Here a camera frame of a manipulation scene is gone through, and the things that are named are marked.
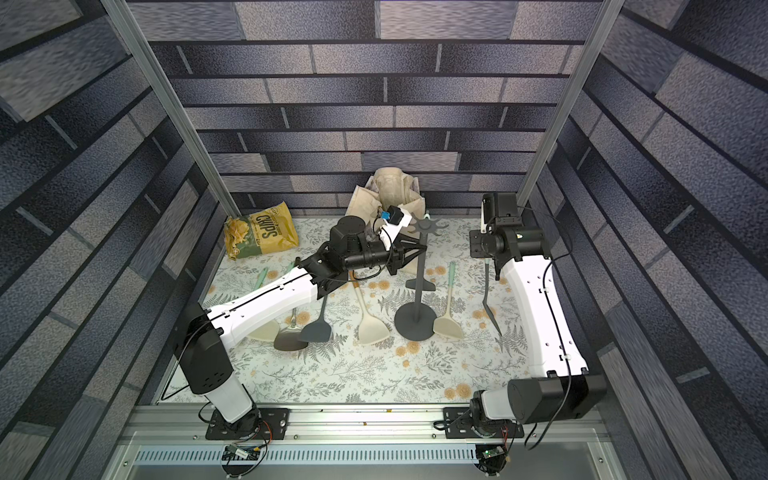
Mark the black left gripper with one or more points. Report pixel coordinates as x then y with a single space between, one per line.
398 251

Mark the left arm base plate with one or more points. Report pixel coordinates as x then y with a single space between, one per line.
267 423

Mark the yellow green chips bag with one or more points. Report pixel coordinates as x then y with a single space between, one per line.
269 231

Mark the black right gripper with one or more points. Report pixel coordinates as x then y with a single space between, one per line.
487 243

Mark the dark brown handle utensil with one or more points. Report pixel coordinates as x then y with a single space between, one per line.
288 340

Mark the mint handle cream slotted turner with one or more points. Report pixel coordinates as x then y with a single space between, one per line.
445 325

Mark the mint handle grey ladle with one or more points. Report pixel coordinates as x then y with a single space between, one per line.
318 331

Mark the mint handle cream spatula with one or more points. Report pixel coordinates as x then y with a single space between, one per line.
267 332

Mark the grey utensil rack stand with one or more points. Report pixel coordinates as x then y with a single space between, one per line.
414 320

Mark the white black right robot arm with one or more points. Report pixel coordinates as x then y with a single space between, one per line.
559 385

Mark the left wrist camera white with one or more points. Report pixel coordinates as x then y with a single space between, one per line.
394 219

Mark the mint handle cream spoon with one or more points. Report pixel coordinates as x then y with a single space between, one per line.
260 279

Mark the wooden handle white utensil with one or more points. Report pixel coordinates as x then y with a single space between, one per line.
371 329

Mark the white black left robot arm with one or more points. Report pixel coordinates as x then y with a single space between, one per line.
203 338

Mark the circuit board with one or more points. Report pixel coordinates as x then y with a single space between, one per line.
232 453
491 459

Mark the right circuit board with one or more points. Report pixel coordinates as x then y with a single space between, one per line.
491 459

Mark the left circuit board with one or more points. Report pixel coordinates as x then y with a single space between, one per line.
232 453

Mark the aluminium rail frame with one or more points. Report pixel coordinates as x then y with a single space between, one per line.
373 441

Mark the beige canvas tote bag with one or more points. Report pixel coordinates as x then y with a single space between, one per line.
388 186

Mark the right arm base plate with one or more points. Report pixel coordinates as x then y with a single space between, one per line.
459 423

